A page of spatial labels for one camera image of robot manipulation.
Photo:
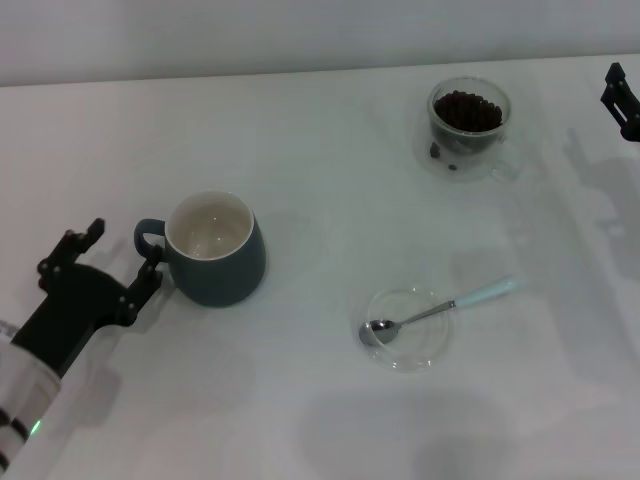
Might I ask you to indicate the large stray coffee bean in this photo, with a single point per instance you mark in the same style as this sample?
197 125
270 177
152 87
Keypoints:
435 148

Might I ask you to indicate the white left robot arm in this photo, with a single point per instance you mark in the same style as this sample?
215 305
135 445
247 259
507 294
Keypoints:
20 385

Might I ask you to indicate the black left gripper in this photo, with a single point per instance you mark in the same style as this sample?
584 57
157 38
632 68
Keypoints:
70 310

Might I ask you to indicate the clear glass saucer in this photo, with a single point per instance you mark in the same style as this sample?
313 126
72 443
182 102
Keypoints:
420 347

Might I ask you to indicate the dark blue-grey ceramic mug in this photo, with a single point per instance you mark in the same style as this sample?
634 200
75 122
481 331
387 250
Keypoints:
220 280

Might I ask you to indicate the coffee beans in glass cup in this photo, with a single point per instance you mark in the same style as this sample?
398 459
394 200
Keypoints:
465 112

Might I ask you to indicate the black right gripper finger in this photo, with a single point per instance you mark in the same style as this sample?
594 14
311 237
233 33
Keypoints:
622 102

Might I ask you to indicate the clear double-walled glass cup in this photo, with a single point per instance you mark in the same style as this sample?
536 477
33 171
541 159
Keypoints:
475 169

